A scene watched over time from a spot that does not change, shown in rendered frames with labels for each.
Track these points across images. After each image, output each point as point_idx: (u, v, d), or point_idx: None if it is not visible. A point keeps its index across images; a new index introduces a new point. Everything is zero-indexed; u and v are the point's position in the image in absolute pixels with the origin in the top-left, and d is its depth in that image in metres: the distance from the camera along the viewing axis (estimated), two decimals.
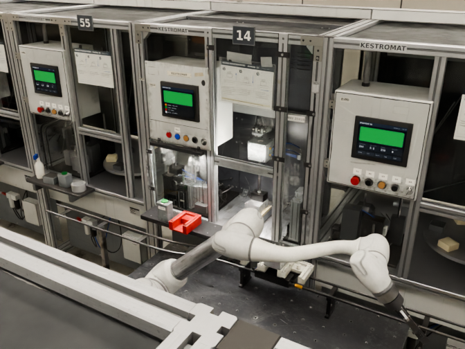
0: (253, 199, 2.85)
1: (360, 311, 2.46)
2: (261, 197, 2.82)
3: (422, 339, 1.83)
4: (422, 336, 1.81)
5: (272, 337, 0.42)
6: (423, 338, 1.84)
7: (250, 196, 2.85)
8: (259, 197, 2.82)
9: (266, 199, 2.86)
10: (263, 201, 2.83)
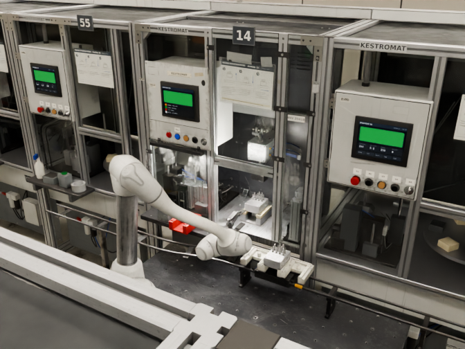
0: (254, 179, 2.80)
1: (360, 311, 2.46)
2: (262, 177, 2.76)
3: (240, 225, 2.71)
4: (239, 228, 2.70)
5: (272, 337, 0.42)
6: (242, 210, 2.68)
7: (251, 176, 2.80)
8: (260, 177, 2.77)
9: (266, 179, 2.80)
10: (264, 181, 2.78)
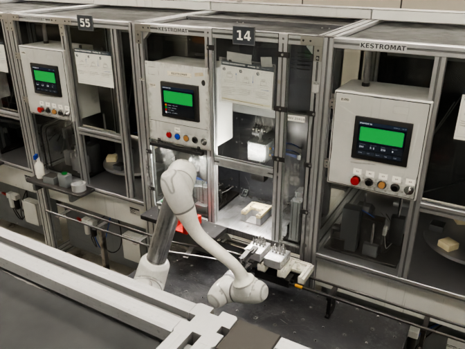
0: (254, 179, 2.80)
1: (360, 311, 2.46)
2: (262, 177, 2.76)
3: None
4: None
5: (272, 337, 0.42)
6: (254, 247, 2.52)
7: (251, 176, 2.80)
8: (260, 177, 2.77)
9: (266, 179, 2.80)
10: (264, 181, 2.78)
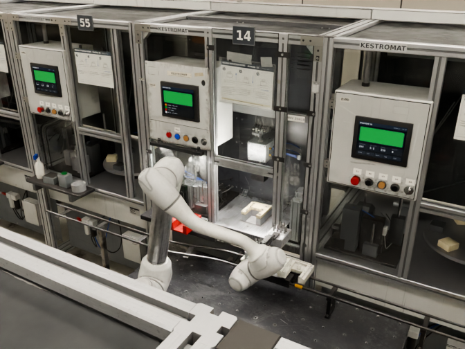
0: (254, 179, 2.80)
1: (360, 311, 2.46)
2: (262, 177, 2.76)
3: None
4: None
5: (272, 337, 0.42)
6: (275, 233, 2.42)
7: (251, 176, 2.80)
8: (260, 177, 2.77)
9: (266, 179, 2.80)
10: (264, 181, 2.78)
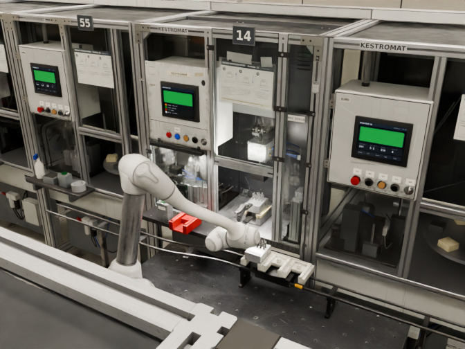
0: (254, 179, 2.80)
1: (360, 311, 2.46)
2: (262, 177, 2.76)
3: (248, 219, 2.78)
4: (247, 222, 2.77)
5: (272, 337, 0.42)
6: (250, 204, 2.75)
7: (251, 176, 2.80)
8: (260, 177, 2.77)
9: (266, 179, 2.80)
10: (264, 181, 2.78)
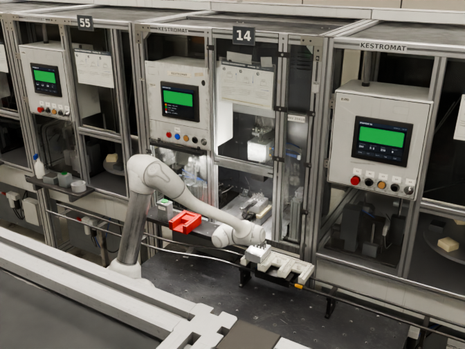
0: (254, 179, 2.80)
1: (360, 311, 2.46)
2: (262, 177, 2.76)
3: None
4: (252, 215, 2.83)
5: (272, 337, 0.42)
6: (254, 201, 2.82)
7: (251, 176, 2.80)
8: (260, 177, 2.77)
9: (266, 179, 2.80)
10: (264, 181, 2.78)
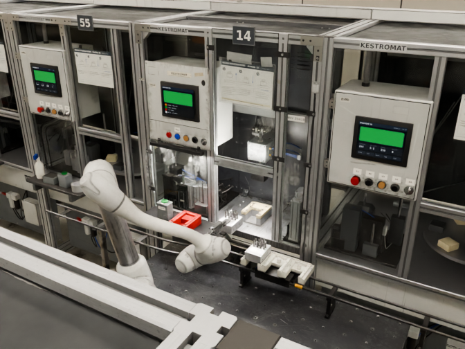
0: (254, 179, 2.80)
1: (360, 311, 2.46)
2: (262, 177, 2.76)
3: None
4: (224, 234, 2.56)
5: (272, 337, 0.42)
6: (227, 220, 2.55)
7: (251, 176, 2.80)
8: (260, 177, 2.77)
9: (266, 179, 2.80)
10: (264, 181, 2.78)
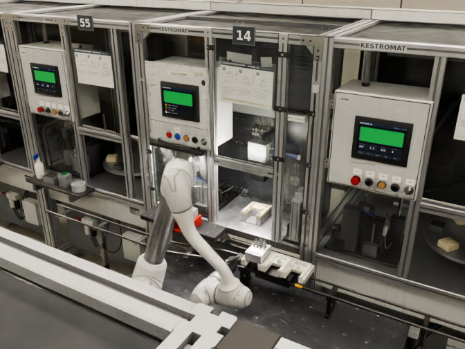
0: (254, 179, 2.80)
1: (360, 311, 2.46)
2: (262, 177, 2.76)
3: None
4: None
5: (272, 337, 0.42)
6: (241, 255, 2.57)
7: (251, 176, 2.80)
8: (260, 177, 2.77)
9: (266, 179, 2.80)
10: (264, 181, 2.78)
